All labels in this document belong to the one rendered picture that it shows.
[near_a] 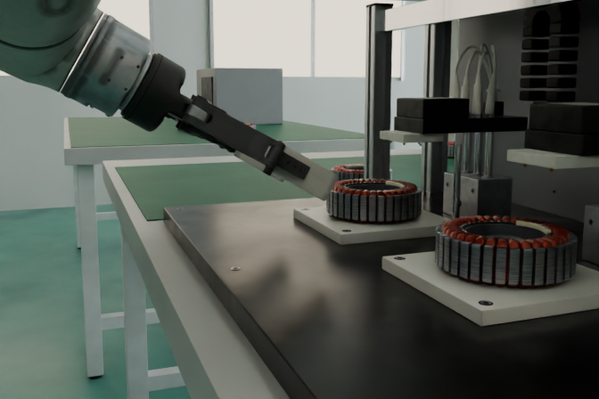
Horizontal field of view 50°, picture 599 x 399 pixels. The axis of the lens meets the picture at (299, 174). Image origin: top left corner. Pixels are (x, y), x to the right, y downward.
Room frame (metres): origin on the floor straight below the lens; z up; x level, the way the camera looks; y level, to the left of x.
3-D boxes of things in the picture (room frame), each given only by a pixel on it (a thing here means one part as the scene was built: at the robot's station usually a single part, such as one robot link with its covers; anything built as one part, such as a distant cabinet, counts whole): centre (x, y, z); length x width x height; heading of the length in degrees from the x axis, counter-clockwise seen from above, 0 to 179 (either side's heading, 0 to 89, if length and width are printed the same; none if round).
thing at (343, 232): (0.75, -0.09, 0.78); 0.15 x 0.15 x 0.01; 20
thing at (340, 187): (0.75, -0.09, 0.80); 0.11 x 0.11 x 0.04
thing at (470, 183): (0.80, -0.22, 0.80); 0.07 x 0.05 x 0.06; 20
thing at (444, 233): (0.52, -0.17, 0.80); 0.11 x 0.11 x 0.04
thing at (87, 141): (2.93, 0.50, 0.38); 1.85 x 1.10 x 0.75; 20
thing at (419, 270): (0.52, -0.17, 0.78); 0.15 x 0.15 x 0.01; 20
